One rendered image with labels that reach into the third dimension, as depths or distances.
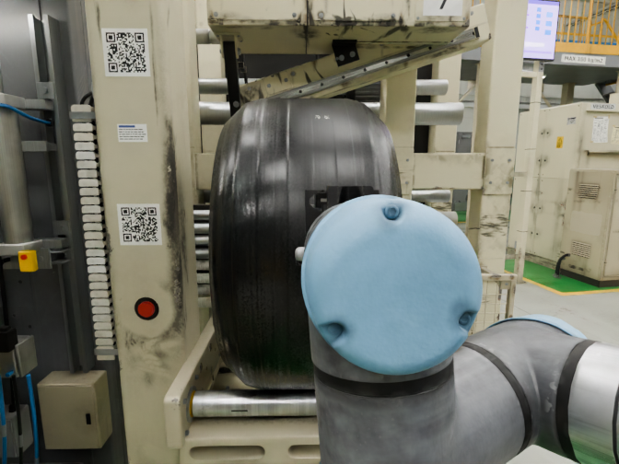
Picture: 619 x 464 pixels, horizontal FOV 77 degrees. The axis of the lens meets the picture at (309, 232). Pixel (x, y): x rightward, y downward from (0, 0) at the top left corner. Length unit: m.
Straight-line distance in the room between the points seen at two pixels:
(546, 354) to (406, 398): 0.12
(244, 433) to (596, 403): 0.60
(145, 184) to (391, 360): 0.64
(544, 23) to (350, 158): 4.40
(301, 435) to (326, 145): 0.49
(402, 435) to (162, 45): 0.68
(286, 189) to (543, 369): 0.37
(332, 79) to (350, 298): 0.98
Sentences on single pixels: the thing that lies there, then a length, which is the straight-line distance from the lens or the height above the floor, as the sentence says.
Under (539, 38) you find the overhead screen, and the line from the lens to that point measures 4.83.
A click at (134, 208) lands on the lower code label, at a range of 0.76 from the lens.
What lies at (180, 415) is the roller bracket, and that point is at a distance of 0.75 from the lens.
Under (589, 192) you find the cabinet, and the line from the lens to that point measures 5.23.
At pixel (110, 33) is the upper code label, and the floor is 1.54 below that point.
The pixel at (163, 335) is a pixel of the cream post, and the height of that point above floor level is 1.01.
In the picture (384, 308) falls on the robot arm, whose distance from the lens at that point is 0.16.
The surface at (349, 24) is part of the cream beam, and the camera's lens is 1.02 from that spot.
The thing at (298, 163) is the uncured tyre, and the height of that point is 1.33.
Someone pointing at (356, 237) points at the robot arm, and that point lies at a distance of 0.15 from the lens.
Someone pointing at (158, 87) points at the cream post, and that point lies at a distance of 0.75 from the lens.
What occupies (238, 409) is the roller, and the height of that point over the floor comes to 0.90.
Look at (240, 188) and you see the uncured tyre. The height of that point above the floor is 1.30.
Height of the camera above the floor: 1.33
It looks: 10 degrees down
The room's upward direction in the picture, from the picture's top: straight up
